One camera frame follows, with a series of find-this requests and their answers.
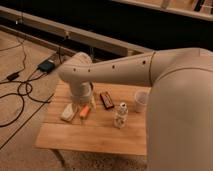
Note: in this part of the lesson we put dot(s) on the white rectangular sponge block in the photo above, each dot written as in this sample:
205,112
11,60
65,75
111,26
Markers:
69,112

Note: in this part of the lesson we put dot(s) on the small black power brick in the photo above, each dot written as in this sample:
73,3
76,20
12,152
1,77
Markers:
12,76

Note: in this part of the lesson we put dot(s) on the clear plastic bottle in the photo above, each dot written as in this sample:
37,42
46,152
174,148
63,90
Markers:
121,115

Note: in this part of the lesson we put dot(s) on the orange carrot toy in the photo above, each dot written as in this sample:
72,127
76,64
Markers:
84,112

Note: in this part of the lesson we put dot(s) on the black power adapter box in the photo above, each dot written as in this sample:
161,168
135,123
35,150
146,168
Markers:
46,66

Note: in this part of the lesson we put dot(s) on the white paper cup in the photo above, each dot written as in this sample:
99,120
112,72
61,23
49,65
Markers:
140,101

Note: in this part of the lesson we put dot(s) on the dark brown rectangular box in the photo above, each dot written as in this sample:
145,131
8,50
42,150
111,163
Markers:
107,101

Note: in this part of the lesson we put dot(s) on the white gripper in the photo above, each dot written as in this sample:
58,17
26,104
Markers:
81,93

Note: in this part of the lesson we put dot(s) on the wooden table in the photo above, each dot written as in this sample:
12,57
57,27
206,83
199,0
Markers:
97,132

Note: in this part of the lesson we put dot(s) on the long wooden wall rail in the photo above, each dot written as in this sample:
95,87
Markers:
75,34

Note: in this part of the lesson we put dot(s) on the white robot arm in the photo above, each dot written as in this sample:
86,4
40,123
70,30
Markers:
179,116

